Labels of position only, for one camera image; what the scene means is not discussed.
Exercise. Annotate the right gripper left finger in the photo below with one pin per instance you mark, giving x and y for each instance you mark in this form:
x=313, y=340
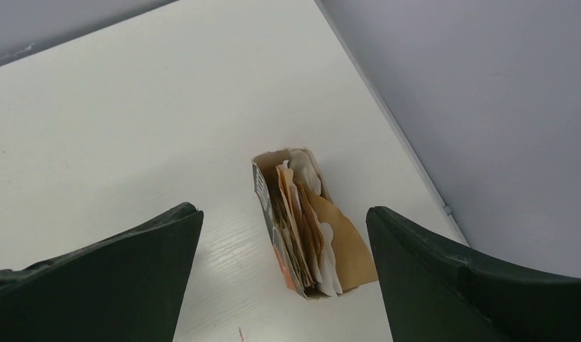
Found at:
x=128, y=287

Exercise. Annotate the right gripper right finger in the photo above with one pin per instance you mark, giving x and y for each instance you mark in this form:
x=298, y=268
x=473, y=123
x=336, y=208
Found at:
x=436, y=289

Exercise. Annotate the orange coffee filter box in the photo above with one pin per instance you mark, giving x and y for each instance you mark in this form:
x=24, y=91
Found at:
x=301, y=244

